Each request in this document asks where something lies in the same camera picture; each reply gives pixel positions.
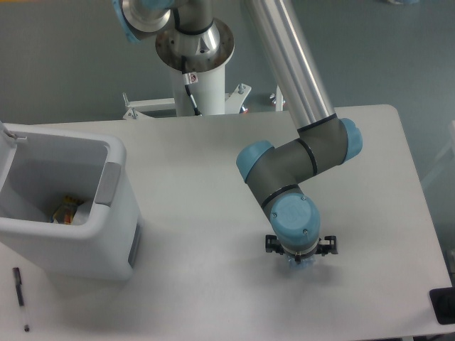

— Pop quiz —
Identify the clear plastic water bottle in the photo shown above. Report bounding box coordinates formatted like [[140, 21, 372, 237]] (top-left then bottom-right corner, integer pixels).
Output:
[[288, 256, 316, 271]]

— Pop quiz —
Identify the white trash can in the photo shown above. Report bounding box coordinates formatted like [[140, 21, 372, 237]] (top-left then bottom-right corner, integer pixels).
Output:
[[1, 124, 141, 281]]

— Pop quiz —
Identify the white plastic wrapper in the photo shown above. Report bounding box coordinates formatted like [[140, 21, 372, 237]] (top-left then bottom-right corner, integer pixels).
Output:
[[71, 200, 92, 225]]

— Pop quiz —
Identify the black device at table edge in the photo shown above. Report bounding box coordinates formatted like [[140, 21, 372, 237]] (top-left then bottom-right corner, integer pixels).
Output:
[[429, 287, 454, 325]]

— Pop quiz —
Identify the black pen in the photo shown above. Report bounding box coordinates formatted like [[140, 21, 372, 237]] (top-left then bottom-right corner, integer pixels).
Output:
[[12, 267, 30, 332]]

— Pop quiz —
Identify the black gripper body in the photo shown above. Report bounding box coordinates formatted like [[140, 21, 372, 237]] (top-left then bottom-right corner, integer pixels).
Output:
[[284, 244, 320, 263]]

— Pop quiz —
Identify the white pedestal foot bracket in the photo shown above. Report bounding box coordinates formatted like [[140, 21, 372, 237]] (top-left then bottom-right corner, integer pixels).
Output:
[[269, 85, 286, 112]]

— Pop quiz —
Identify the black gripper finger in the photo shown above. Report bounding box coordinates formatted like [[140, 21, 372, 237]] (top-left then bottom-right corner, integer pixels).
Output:
[[316, 235, 338, 256], [264, 234, 284, 255]]

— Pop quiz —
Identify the colourful snack wrapper in bin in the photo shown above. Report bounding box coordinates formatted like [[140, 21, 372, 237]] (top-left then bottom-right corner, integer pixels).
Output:
[[50, 195, 84, 224]]

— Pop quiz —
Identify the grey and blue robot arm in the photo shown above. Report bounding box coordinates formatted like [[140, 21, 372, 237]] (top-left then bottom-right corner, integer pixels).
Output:
[[113, 1, 363, 265]]

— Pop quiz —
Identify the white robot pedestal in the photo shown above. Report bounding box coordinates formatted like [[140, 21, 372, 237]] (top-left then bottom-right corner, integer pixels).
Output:
[[122, 17, 253, 120]]

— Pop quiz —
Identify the black cable on pedestal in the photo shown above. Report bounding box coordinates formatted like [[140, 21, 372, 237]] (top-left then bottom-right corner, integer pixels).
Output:
[[180, 55, 203, 117]]

